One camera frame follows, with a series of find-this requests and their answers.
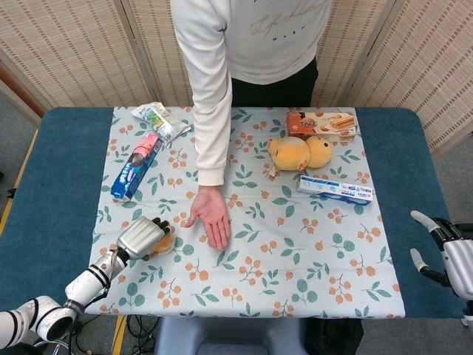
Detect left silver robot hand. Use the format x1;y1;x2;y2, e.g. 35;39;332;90
116;216;174;261

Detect blue table cover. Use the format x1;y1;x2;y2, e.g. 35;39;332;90
0;106;465;319

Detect orange biscuit box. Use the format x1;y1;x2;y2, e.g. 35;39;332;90
286;111;357;142

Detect yellow plush toy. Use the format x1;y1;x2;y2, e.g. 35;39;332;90
268;135;336;173

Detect person's white sleeved forearm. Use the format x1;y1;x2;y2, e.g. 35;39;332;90
173;0;233;187

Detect black cables on floor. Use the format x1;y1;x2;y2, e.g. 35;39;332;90
73;314;163;355

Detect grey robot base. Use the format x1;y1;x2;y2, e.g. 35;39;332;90
154;317;308;355

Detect orange jelly cup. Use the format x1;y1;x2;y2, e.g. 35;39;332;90
149;231;177;257

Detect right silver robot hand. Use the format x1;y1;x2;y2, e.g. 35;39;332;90
409;210;473;297

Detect blue Oreo cookie pack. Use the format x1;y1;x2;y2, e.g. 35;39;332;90
111;132;164;203

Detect person's bare hand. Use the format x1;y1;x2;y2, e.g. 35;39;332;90
185;184;232;252

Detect person's torso in white sweater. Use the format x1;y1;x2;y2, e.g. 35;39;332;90
170;0;334;108

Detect crumpled silver snack bag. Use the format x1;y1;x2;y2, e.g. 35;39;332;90
132;101;192;149

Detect woven folding screen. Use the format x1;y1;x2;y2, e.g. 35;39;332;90
0;0;473;156

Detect white and blue toothpaste box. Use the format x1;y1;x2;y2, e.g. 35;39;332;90
296;175;375;205

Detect floral patterned tablecloth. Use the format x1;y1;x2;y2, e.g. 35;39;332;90
81;106;407;319

